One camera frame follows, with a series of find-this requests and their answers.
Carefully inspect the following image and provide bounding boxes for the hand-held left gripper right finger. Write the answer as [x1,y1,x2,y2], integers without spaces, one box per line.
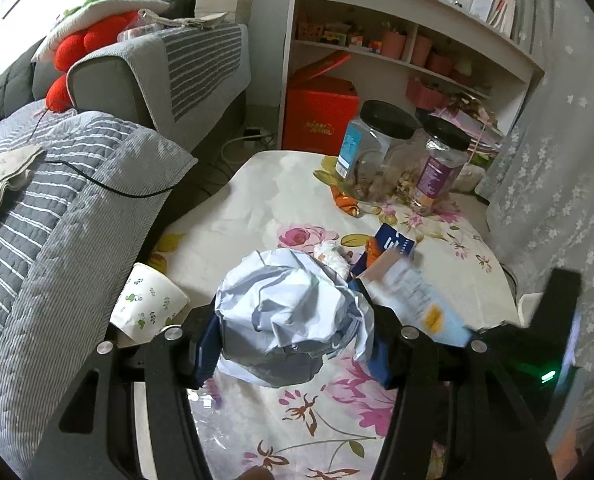
[348,281,559,480]

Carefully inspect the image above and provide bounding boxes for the pale blue paper carton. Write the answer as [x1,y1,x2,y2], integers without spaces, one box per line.
[353,249,474,348]

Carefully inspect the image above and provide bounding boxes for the striped grey cushion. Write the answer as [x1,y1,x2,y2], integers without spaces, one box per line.
[74,22,252,126]

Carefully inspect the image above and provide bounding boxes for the clear jar with purple label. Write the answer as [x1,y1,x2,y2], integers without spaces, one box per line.
[409,115,472,217]

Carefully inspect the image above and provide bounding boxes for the white fluffy pad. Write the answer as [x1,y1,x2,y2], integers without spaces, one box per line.
[456,164,487,194]

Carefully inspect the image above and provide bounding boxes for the row of colourful toy blocks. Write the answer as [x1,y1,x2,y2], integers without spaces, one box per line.
[297,20,379,52]

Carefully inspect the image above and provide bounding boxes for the white lace curtain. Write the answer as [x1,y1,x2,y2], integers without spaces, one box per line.
[474,0,594,461]

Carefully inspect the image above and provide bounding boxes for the black cable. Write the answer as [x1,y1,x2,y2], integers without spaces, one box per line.
[27,100,178,198]

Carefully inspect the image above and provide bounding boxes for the orange snack wrapper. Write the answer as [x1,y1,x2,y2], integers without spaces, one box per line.
[331,185,373,217]

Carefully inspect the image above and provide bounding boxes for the orange cardboard box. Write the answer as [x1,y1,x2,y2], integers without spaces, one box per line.
[283,51,360,153]

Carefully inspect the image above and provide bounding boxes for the upright books on shelf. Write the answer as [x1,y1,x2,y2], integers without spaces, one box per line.
[470,0,518,38]

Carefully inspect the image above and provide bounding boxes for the floral tablecloth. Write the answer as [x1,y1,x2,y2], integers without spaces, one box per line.
[147,150,520,480]

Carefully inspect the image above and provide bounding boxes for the clear jar with blue label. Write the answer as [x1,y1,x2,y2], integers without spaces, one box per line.
[334,100,420,203]

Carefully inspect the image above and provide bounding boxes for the pink basket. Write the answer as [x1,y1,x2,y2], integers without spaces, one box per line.
[406,77,453,110]

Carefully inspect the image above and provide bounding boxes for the pink flower pot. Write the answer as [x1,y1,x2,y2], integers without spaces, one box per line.
[381,30,408,58]
[427,52,454,76]
[411,35,434,66]

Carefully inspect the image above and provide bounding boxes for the red plush toy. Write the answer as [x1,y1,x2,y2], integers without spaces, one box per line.
[46,10,140,111]

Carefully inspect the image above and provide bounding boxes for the white bookshelf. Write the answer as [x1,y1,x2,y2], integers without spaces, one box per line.
[277,0,545,151]

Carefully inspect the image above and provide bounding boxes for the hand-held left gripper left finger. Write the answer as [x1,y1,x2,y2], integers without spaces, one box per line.
[24,304,224,480]

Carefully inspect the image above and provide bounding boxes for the grey plastic bag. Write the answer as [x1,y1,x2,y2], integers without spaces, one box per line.
[213,247,378,388]

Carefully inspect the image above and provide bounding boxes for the dark blue box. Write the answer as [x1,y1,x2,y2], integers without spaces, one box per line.
[374,224,417,261]

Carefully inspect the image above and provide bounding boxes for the tied bundle of papers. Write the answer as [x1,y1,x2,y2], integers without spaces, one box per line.
[427,95,505,156]

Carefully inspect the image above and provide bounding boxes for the leaf print paper cup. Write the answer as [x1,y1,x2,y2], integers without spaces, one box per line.
[109,262,190,346]

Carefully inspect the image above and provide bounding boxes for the beige cloth bag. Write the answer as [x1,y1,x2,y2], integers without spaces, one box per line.
[0,142,48,256]

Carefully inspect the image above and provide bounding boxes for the grey sofa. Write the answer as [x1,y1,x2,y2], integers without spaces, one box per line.
[0,0,250,153]

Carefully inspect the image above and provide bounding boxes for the white tissue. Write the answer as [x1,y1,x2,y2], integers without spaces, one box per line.
[313,241,352,278]

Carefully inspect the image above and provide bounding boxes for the white cushion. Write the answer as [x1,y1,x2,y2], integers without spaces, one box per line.
[31,0,170,63]

